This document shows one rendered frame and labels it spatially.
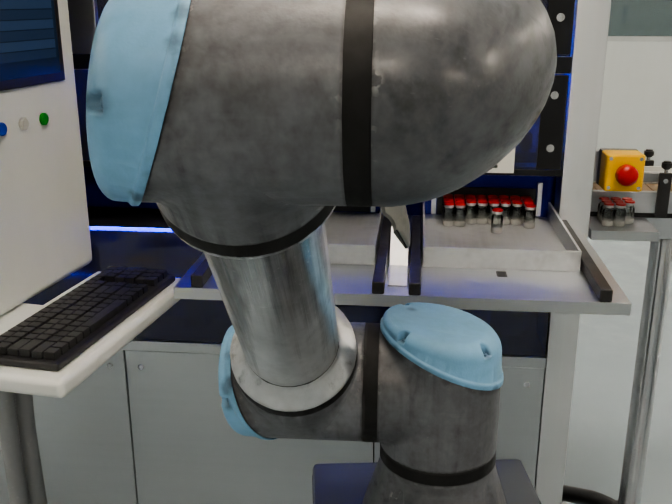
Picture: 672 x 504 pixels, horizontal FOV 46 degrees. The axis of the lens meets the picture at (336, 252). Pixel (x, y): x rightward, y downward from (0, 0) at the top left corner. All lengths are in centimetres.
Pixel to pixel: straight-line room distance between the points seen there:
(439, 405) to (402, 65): 43
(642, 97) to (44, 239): 536
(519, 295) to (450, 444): 53
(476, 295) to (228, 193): 87
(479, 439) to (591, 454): 184
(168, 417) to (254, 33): 154
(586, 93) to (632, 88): 479
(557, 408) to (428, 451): 103
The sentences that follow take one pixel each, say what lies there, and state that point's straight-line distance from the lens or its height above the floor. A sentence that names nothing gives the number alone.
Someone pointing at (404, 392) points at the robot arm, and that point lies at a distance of 74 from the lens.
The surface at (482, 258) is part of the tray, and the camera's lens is 136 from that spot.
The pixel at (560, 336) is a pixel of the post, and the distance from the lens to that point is 171.
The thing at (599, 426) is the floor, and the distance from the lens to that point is 277.
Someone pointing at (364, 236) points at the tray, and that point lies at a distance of 152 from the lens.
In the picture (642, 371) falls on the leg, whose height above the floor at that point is 51.
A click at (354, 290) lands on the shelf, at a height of 88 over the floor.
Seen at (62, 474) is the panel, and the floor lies 25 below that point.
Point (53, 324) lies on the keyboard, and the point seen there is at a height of 83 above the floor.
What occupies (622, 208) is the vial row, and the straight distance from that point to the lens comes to 168.
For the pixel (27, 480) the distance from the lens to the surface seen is 182.
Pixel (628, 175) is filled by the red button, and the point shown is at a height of 100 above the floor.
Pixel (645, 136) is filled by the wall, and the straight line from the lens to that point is 645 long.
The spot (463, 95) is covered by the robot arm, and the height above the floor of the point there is 127.
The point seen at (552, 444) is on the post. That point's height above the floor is 40.
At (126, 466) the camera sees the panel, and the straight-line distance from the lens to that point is 197.
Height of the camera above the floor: 131
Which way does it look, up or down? 18 degrees down
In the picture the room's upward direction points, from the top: straight up
